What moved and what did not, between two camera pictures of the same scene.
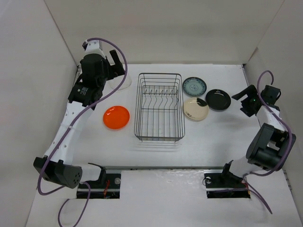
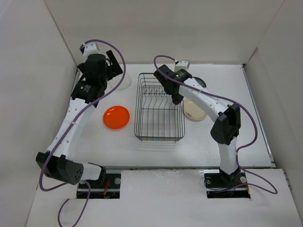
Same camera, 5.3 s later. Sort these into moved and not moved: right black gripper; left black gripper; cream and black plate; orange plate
Moved: right black gripper
Not moved: cream and black plate; left black gripper; orange plate
